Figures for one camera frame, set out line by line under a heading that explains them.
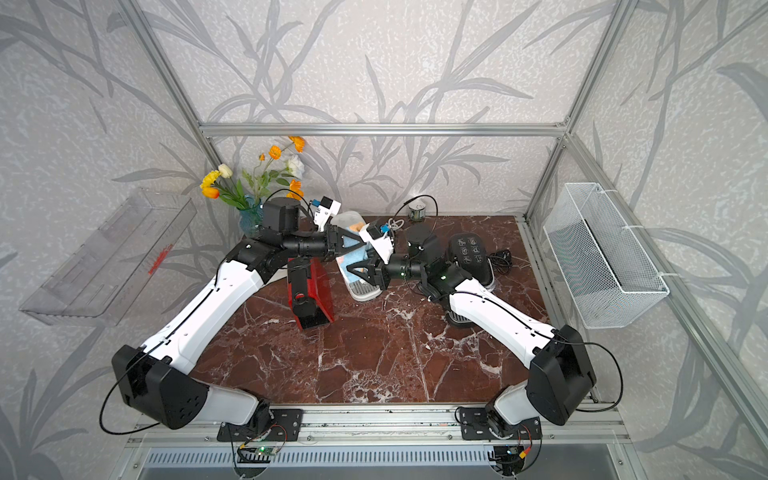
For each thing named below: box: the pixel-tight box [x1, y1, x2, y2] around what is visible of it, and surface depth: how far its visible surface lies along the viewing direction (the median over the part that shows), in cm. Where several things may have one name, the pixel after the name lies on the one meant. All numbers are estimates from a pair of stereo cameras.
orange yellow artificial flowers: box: [200, 136, 305, 209], surface depth 100 cm
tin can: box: [408, 201, 426, 222], surface depth 118 cm
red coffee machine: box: [287, 257, 335, 330], surface depth 80 cm
